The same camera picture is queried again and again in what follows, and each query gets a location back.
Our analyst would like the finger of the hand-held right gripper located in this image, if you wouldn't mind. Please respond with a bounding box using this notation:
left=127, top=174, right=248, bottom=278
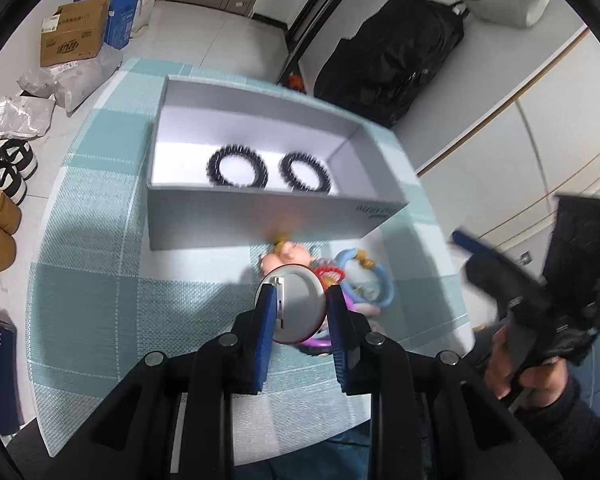
left=447, top=230, right=551, bottom=321
left=544, top=194, right=600, bottom=313

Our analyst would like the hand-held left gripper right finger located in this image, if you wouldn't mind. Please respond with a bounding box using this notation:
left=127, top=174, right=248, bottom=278
left=327, top=285, right=566, bottom=480

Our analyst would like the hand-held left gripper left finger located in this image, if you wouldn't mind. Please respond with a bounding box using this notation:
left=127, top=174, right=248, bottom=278
left=45, top=282, right=281, bottom=480

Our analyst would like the purple bangle with gold beads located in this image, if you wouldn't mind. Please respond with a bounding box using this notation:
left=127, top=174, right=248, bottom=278
left=300, top=290, right=376, bottom=358

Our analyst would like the round red pin badge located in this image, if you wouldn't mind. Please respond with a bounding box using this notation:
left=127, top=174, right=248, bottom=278
left=256, top=264, right=327, bottom=345

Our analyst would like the clear ring with red flower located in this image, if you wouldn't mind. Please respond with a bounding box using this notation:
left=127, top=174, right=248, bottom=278
left=311, top=266, right=347, bottom=288

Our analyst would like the blue bangle with gold beads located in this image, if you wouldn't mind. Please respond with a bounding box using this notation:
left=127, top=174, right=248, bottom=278
left=334, top=249, right=396, bottom=308

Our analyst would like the yellow and peach toy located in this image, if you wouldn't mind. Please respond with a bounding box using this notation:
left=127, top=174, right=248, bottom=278
left=259, top=232, right=317, bottom=273

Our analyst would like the grey cardboard box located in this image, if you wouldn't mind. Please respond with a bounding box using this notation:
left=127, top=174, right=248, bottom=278
left=145, top=75, right=410, bottom=252

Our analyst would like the person's right forearm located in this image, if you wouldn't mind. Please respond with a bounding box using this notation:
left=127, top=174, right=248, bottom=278
left=512, top=375, right=600, bottom=480

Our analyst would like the person's right hand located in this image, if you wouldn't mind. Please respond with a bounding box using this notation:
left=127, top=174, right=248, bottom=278
left=484, top=324, right=571, bottom=411

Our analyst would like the white wardrobe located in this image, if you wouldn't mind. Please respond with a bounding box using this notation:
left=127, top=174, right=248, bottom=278
left=415, top=25, right=600, bottom=271

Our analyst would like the checked teal tablecloth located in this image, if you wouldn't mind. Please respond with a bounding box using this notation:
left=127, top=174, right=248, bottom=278
left=27, top=57, right=476, bottom=466

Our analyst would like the large black bag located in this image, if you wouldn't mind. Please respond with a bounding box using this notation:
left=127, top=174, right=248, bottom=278
left=314, top=0, right=465, bottom=128

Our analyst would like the black and white sneaker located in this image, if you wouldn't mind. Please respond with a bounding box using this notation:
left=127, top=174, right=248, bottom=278
left=0, top=162, right=28, bottom=206
left=0, top=139, right=38, bottom=181

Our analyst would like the grey plastic bag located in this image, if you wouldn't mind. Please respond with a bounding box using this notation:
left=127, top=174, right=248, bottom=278
left=19, top=45, right=123, bottom=113

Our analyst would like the silver plastic bag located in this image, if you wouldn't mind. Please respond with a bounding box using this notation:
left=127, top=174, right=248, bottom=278
left=0, top=95, right=56, bottom=143

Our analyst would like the blue printed carton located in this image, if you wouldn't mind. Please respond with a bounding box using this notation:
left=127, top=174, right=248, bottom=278
left=105, top=0, right=141, bottom=50

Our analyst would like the white tote bag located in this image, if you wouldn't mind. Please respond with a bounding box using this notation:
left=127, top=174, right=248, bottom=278
left=102, top=0, right=156, bottom=38

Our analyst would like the brown cardboard carton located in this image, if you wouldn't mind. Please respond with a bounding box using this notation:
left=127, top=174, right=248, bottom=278
left=40, top=0, right=112, bottom=68

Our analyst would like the black spiral hair tie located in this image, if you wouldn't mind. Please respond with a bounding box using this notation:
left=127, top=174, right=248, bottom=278
left=278, top=151, right=332, bottom=193
left=207, top=144, right=270, bottom=190

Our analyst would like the black door frame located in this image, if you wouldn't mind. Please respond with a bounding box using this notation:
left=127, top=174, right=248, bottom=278
left=284, top=0, right=362, bottom=86

